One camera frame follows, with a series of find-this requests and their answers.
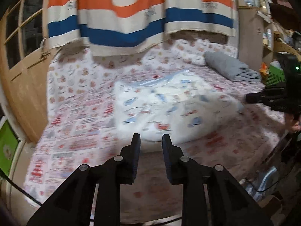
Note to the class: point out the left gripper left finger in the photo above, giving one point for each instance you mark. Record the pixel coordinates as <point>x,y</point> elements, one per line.
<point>91,195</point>

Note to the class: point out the white cartoon print pants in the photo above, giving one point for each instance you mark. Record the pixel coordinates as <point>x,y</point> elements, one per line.
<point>181,104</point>

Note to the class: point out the green plastic storage bin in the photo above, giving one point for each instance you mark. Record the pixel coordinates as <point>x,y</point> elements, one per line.
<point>8,145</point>

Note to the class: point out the orange snack packet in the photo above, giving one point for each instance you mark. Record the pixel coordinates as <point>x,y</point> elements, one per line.
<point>264,69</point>

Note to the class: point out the person right hand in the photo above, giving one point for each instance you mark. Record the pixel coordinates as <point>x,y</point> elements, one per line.
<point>291,124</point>

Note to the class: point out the patterned bed sheet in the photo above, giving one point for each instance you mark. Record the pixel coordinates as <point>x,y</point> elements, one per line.
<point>82,129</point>

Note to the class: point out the green checkered box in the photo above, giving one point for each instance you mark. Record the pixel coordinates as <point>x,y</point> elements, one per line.
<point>275,76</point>

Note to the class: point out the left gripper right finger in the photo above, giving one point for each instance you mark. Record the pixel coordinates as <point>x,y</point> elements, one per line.
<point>211,195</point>

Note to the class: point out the wooden side cabinet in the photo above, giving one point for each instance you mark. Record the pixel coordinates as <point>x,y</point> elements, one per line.
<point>256,39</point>

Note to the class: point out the wooden glass panel door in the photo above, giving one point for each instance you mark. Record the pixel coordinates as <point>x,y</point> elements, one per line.
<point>25,59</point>

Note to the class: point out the striped hanging curtain cloth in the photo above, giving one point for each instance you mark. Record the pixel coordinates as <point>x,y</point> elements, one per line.
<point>125,27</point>

